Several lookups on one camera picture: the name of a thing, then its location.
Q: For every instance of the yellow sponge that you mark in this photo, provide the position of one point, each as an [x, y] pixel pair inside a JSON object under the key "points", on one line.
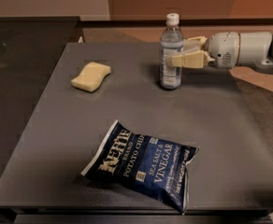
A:
{"points": [[91, 76]]}

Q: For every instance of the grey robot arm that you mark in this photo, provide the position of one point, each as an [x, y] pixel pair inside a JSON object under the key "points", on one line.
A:
{"points": [[255, 49]]}

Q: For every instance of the clear blue-label plastic bottle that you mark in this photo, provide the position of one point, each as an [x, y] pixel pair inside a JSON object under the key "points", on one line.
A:
{"points": [[171, 42]]}

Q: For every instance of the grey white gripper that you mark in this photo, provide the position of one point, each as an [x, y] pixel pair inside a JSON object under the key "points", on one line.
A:
{"points": [[222, 49]]}

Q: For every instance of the blue Kettle chips bag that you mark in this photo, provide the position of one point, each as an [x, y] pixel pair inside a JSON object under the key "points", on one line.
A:
{"points": [[152, 166]]}

